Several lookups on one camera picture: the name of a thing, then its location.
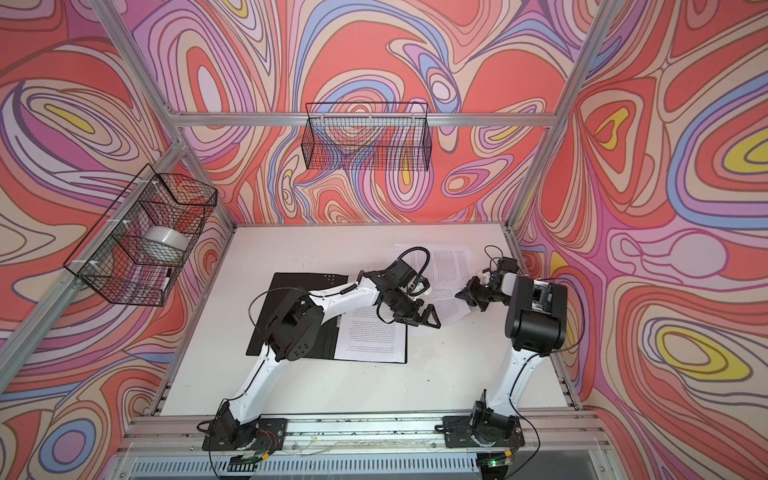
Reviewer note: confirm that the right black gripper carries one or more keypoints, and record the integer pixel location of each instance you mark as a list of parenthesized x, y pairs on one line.
[(469, 294)]

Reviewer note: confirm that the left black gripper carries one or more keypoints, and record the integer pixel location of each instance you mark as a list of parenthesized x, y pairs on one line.
[(414, 318)]

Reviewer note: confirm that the printed paper sheet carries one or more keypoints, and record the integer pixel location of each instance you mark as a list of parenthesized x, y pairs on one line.
[(366, 336), (446, 267), (449, 309)]

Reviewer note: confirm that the orange and black folder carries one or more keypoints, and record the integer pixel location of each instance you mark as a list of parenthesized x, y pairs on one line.
[(325, 344)]

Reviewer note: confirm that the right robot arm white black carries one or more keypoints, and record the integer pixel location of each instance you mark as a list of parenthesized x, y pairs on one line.
[(535, 327)]

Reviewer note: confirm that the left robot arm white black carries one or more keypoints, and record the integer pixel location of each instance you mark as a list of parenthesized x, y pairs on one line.
[(291, 329)]

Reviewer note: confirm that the green circuit board right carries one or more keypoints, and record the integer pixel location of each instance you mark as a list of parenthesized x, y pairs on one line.
[(497, 460)]

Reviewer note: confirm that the green circuit board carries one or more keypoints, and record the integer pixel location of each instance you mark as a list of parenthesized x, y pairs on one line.
[(497, 460), (240, 462)]

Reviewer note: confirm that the green circuit board left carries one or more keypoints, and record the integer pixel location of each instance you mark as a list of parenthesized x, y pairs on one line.
[(240, 462)]

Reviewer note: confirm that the white tape roll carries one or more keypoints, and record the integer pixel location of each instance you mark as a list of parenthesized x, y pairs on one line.
[(164, 245)]

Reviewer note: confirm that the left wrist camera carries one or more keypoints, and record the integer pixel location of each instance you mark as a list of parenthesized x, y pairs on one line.
[(414, 283)]

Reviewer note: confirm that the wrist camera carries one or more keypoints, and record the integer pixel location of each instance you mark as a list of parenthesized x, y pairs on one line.
[(414, 283), (506, 265)]

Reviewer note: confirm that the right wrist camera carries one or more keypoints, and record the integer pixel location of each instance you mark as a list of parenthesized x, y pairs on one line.
[(506, 265)]

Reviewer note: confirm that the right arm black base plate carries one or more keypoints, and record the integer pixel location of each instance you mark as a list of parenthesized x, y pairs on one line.
[(459, 433)]

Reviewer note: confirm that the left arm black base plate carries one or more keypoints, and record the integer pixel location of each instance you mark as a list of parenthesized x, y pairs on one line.
[(263, 435)]

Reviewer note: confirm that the black wire basket at back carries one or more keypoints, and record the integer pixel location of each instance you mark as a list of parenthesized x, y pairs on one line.
[(367, 136)]

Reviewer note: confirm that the black wire basket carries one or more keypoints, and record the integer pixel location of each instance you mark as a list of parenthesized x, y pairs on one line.
[(367, 136), (115, 268)]

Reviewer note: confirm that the black wire basket on left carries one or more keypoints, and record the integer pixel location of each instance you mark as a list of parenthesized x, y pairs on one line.
[(115, 268)]

